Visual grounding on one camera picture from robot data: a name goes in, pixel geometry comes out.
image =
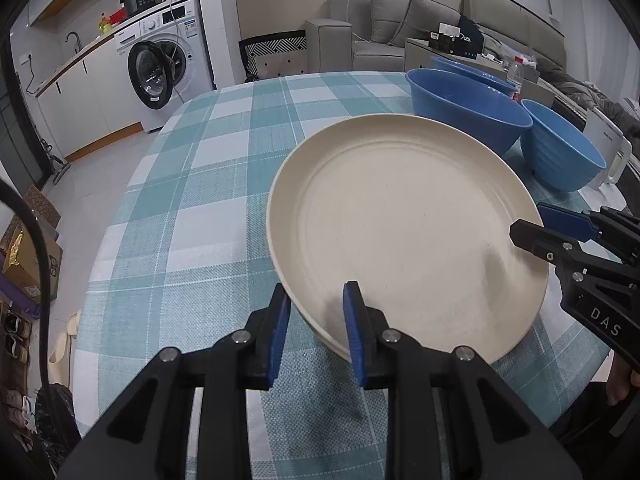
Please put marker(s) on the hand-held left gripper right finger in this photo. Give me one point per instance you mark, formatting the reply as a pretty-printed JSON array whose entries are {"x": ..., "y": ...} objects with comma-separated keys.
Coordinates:
[{"x": 352, "y": 340}]

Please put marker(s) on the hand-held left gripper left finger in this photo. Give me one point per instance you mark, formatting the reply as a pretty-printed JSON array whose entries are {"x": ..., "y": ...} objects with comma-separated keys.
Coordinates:
[{"x": 277, "y": 345}]

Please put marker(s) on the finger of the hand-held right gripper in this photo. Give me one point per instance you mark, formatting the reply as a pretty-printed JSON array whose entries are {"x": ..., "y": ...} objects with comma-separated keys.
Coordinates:
[
  {"x": 540, "y": 242},
  {"x": 565, "y": 220}
]

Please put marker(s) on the blue bowl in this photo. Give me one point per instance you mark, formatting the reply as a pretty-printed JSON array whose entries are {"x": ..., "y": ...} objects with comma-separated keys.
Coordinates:
[
  {"x": 560, "y": 160},
  {"x": 450, "y": 110},
  {"x": 475, "y": 71}
]

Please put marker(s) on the cream plate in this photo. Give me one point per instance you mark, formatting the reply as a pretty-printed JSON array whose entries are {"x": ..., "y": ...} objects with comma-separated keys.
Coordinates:
[{"x": 400, "y": 220}]

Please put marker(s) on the person's right hand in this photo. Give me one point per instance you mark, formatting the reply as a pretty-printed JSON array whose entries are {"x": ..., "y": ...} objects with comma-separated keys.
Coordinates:
[{"x": 622, "y": 385}]

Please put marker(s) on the white floor appliance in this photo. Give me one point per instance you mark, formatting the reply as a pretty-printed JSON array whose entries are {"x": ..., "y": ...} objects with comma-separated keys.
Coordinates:
[{"x": 607, "y": 145}]

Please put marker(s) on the grey blanket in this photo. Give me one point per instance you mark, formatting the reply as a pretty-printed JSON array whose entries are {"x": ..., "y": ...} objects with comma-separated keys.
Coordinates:
[{"x": 590, "y": 95}]

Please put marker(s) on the clear plastic bottle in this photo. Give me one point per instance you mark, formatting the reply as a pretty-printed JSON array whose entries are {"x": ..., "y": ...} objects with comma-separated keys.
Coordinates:
[{"x": 515, "y": 75}]

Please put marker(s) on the teal checked tablecloth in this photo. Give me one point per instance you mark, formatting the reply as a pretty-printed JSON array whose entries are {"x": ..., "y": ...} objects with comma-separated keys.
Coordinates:
[{"x": 200, "y": 210}]

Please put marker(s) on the black box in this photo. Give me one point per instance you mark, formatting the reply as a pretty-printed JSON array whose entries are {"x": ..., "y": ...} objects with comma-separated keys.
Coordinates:
[{"x": 450, "y": 45}]

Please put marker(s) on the dark bag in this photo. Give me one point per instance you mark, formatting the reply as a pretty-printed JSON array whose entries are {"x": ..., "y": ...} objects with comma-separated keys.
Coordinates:
[{"x": 470, "y": 30}]

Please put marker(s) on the cream slippers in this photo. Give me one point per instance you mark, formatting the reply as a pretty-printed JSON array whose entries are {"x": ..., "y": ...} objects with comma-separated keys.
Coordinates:
[{"x": 62, "y": 355}]

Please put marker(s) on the beige side cabinet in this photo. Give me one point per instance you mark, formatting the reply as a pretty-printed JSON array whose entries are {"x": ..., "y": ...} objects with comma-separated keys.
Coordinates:
[{"x": 417, "y": 55}]

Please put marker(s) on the white tissue box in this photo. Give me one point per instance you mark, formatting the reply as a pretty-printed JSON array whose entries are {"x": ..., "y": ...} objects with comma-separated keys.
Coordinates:
[{"x": 449, "y": 29}]

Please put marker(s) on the black plastic bag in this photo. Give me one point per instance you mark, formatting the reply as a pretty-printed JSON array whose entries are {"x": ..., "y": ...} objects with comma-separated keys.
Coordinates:
[{"x": 55, "y": 420}]

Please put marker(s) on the grey cushion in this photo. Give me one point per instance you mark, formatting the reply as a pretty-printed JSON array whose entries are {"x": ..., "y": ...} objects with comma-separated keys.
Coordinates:
[
  {"x": 425, "y": 22},
  {"x": 387, "y": 15}
]

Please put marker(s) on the grey sofa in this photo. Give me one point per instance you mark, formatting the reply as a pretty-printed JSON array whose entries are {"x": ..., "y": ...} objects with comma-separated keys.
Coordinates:
[{"x": 370, "y": 52}]

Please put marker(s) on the cardboard box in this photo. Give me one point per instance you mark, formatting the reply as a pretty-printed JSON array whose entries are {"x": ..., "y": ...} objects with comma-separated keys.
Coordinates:
[{"x": 30, "y": 270}]

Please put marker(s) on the shoe rack with shoes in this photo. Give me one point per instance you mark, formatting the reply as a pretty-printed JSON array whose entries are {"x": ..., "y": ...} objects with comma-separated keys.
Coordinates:
[{"x": 17, "y": 335}]

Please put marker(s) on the brown patterned board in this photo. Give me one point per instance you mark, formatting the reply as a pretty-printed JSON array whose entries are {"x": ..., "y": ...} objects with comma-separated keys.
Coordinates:
[{"x": 42, "y": 202}]

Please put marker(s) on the floor mop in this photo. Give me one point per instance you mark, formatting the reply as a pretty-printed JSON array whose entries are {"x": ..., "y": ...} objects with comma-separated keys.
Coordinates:
[{"x": 59, "y": 172}]

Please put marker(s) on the white washing machine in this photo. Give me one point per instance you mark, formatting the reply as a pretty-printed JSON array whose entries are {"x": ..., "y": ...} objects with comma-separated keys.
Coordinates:
[{"x": 195, "y": 60}]

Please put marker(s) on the black patterned chair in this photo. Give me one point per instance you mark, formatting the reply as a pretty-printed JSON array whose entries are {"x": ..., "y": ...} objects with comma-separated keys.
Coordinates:
[{"x": 275, "y": 47}]

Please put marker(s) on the white lower kitchen cabinets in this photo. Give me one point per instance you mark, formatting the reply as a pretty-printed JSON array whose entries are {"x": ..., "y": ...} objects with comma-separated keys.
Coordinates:
[{"x": 90, "y": 105}]

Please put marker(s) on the dark glass door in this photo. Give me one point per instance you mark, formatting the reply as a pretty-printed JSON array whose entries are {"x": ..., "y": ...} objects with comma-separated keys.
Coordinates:
[{"x": 20, "y": 150}]

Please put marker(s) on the yellow bottle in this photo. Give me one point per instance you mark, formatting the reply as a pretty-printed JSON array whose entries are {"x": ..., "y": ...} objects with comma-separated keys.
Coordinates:
[{"x": 105, "y": 25}]

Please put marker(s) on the red container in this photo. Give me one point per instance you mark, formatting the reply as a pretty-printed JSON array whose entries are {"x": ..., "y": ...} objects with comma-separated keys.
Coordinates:
[{"x": 117, "y": 17}]

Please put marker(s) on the kitchen faucet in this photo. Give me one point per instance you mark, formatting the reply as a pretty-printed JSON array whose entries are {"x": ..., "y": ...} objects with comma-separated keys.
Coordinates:
[{"x": 75, "y": 37}]

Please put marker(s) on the white wall socket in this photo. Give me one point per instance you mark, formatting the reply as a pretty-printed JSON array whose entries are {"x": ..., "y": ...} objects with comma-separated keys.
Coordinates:
[{"x": 26, "y": 57}]

